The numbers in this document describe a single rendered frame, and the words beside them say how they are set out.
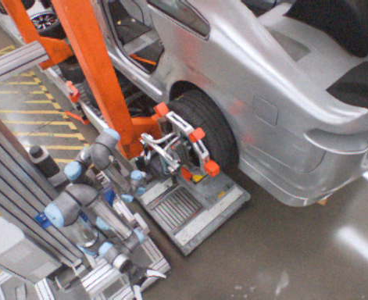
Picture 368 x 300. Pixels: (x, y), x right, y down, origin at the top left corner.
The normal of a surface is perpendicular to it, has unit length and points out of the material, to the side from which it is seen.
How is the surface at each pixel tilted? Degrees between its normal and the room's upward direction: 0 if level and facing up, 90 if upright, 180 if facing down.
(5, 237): 0
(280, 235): 0
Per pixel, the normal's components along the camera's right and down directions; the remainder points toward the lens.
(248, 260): -0.11, -0.61
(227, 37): -0.56, 0.05
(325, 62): 0.14, -0.36
